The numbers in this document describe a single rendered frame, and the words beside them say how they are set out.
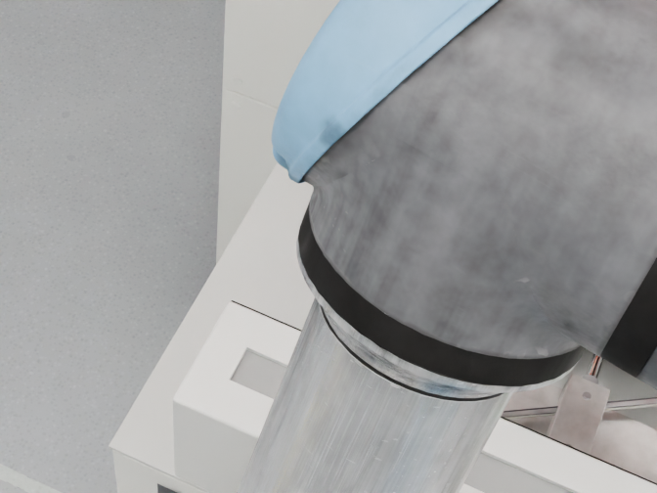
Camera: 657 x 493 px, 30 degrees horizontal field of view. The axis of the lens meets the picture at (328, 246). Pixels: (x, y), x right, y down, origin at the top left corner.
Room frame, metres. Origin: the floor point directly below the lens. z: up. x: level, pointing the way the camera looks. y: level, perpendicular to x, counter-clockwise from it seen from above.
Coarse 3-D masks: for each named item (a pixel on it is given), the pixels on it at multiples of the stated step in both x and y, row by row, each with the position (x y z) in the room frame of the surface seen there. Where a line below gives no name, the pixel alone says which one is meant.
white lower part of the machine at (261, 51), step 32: (256, 0) 1.05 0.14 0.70; (288, 0) 1.04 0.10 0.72; (320, 0) 1.03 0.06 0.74; (256, 32) 1.05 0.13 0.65; (288, 32) 1.04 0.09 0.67; (224, 64) 1.06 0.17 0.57; (256, 64) 1.05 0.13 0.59; (288, 64) 1.03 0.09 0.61; (224, 96) 1.06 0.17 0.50; (256, 96) 1.05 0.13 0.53; (224, 128) 1.06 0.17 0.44; (256, 128) 1.04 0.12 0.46; (224, 160) 1.06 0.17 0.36; (256, 160) 1.04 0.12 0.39; (224, 192) 1.06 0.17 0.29; (256, 192) 1.04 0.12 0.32; (224, 224) 1.05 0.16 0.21
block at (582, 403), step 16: (576, 384) 0.48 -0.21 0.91; (592, 384) 0.49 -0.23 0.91; (560, 400) 0.47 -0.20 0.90; (576, 400) 0.47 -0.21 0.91; (592, 400) 0.47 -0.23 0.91; (560, 416) 0.45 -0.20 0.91; (576, 416) 0.46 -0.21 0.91; (592, 416) 0.46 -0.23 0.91; (560, 432) 0.44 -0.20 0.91; (576, 432) 0.44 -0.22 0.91; (592, 432) 0.45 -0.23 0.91; (576, 448) 0.43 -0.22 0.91
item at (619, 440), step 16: (512, 400) 0.48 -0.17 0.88; (528, 400) 0.48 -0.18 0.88; (544, 400) 0.48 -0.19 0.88; (608, 416) 0.48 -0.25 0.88; (624, 416) 0.48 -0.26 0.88; (544, 432) 0.45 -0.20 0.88; (608, 432) 0.46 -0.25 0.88; (624, 432) 0.46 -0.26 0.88; (640, 432) 0.47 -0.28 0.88; (656, 432) 0.47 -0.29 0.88; (592, 448) 0.45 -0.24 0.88; (608, 448) 0.45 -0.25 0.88; (624, 448) 0.45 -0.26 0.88; (640, 448) 0.45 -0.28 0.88; (656, 448) 0.46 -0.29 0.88; (624, 464) 0.44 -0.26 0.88; (640, 464) 0.44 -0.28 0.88; (656, 464) 0.44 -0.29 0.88; (656, 480) 0.43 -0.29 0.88
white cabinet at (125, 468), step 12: (120, 456) 0.40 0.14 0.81; (120, 468) 0.40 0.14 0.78; (132, 468) 0.40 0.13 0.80; (144, 468) 0.39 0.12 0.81; (120, 480) 0.40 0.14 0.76; (132, 480) 0.40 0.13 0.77; (144, 480) 0.39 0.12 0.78; (156, 480) 0.39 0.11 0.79; (168, 480) 0.39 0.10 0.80; (180, 480) 0.39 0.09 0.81; (120, 492) 0.40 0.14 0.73; (132, 492) 0.40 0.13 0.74; (144, 492) 0.39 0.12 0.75; (156, 492) 0.39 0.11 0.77; (168, 492) 0.39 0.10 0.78; (180, 492) 0.39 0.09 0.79; (192, 492) 0.38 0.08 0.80; (204, 492) 0.38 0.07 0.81
